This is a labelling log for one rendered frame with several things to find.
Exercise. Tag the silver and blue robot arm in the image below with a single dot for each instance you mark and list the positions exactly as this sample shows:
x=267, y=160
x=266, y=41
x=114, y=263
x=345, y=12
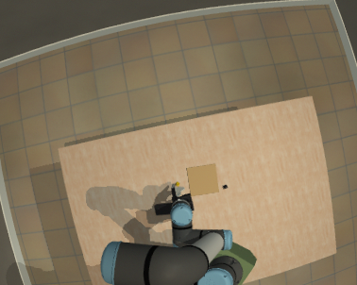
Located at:
x=183, y=264

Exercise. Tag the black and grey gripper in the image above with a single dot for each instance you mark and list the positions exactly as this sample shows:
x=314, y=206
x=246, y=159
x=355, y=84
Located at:
x=176, y=191

